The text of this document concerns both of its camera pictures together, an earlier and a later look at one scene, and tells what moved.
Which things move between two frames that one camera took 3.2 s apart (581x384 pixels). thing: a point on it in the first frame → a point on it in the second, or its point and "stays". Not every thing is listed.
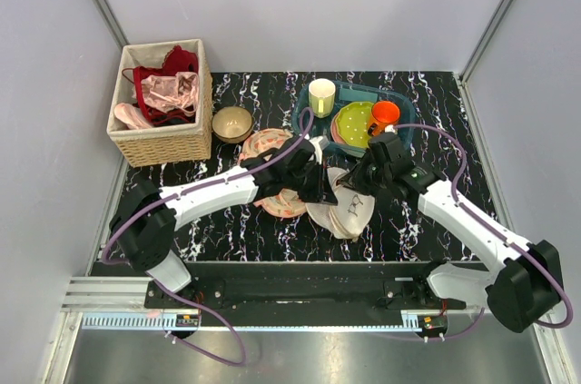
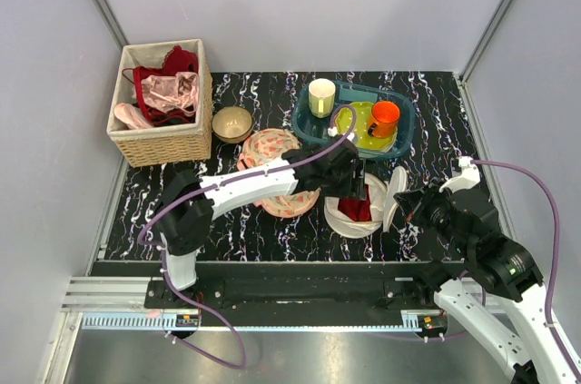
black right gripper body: [369, 178] → [437, 215]
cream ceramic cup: [321, 95] stays
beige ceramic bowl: [231, 124] stays
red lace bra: [178, 61] stays
